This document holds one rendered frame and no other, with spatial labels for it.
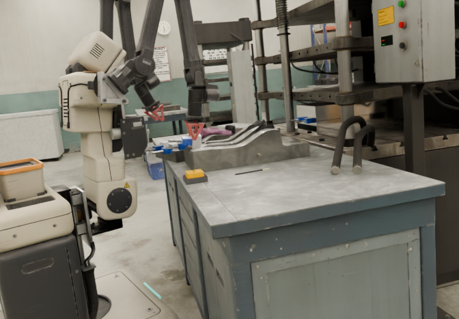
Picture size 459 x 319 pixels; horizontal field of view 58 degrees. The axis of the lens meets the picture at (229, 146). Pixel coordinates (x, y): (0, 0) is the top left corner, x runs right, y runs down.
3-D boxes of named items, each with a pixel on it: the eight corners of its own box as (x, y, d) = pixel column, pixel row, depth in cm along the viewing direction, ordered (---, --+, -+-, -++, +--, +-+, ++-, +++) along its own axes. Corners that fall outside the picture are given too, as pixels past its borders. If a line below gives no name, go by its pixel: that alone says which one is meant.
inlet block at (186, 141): (169, 148, 168) (169, 135, 167) (167, 145, 173) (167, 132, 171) (200, 149, 171) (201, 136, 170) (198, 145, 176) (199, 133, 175)
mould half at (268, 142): (195, 173, 166) (190, 140, 164) (185, 162, 191) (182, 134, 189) (310, 156, 178) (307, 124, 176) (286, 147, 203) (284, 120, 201)
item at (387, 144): (345, 163, 191) (345, 147, 190) (257, 134, 316) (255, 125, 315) (495, 139, 211) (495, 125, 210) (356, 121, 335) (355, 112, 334)
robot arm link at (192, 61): (165, -23, 165) (176, -32, 156) (178, -23, 168) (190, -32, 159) (184, 85, 171) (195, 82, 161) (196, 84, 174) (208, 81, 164)
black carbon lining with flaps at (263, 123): (205, 152, 172) (202, 130, 171) (197, 147, 187) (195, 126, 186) (283, 141, 180) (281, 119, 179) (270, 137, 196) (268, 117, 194)
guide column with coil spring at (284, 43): (292, 183, 273) (276, -25, 252) (289, 181, 278) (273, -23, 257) (300, 182, 274) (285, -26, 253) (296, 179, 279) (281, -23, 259)
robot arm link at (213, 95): (185, 73, 170) (195, 70, 163) (210, 74, 176) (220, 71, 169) (186, 102, 171) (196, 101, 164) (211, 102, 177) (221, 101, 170)
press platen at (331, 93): (347, 132, 188) (345, 92, 185) (257, 115, 312) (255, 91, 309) (497, 111, 207) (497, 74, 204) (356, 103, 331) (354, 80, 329)
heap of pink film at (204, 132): (194, 145, 201) (192, 129, 200) (178, 143, 216) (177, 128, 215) (239, 137, 214) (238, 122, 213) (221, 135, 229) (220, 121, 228)
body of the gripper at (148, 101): (152, 103, 211) (145, 90, 208) (161, 103, 203) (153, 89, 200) (142, 110, 208) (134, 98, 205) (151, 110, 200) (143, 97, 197)
